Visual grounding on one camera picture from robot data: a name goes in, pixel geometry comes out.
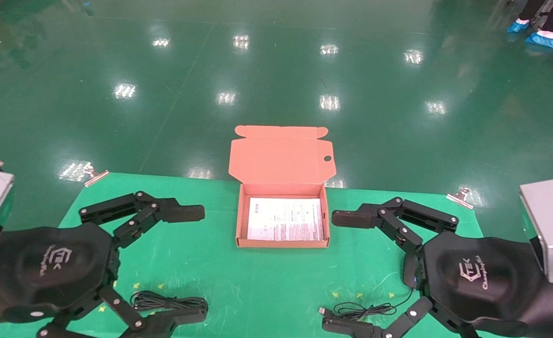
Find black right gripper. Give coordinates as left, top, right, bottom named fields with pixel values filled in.
left=322, top=232, right=553, bottom=338

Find metal binder clip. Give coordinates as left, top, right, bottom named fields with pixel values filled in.
left=446, top=186, right=475, bottom=210
left=83, top=163, right=110, bottom=188

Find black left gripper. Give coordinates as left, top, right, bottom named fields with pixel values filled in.
left=0, top=191, right=209, bottom=338

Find green table mat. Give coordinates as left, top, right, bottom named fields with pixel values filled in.
left=0, top=172, right=526, bottom=338

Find white printed paper sheet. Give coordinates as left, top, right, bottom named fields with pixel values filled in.
left=247, top=197, right=325, bottom=242

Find open orange cardboard box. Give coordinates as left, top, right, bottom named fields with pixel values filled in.
left=228, top=124, right=337, bottom=249

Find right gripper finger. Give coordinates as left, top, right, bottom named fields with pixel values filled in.
left=331, top=197, right=459, bottom=254

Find black data cable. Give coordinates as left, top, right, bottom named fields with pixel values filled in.
left=130, top=290, right=209, bottom=313

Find black wired computer mouse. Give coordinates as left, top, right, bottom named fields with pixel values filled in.
left=318, top=281, right=418, bottom=324

